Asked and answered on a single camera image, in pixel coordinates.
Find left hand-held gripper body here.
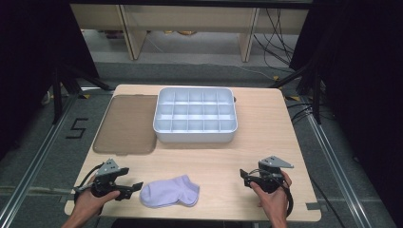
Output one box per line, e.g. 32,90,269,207
90,158,122,198

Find black curtain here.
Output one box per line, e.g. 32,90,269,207
288,0,403,222
0,0,100,161

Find black metal stand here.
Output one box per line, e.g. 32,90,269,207
269,61,323,125
51,64,114,125

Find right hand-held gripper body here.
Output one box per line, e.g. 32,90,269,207
249,155,295,194

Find person's left hand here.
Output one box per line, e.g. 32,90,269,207
71,178,122,219

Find bundle of black floor cables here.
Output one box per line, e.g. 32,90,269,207
252,8,301,70

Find white divided storage box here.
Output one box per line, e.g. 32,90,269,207
152,86,239,144

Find white floor cable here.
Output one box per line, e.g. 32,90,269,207
218,62,278,82

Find grey cable plug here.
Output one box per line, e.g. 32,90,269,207
72,184,96,193

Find light purple sock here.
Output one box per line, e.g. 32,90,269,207
139,174,201,209

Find person's right hand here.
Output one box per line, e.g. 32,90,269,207
249,170,293,219

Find aluminium floor rail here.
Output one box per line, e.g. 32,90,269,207
0,93,81,228
304,112,373,228

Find brown translucent plastic lid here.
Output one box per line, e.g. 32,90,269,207
92,94,159,157

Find black cables beside stand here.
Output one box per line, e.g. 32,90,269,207
286,102,318,124

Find light wooden desk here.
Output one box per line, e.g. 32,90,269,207
69,3,310,63

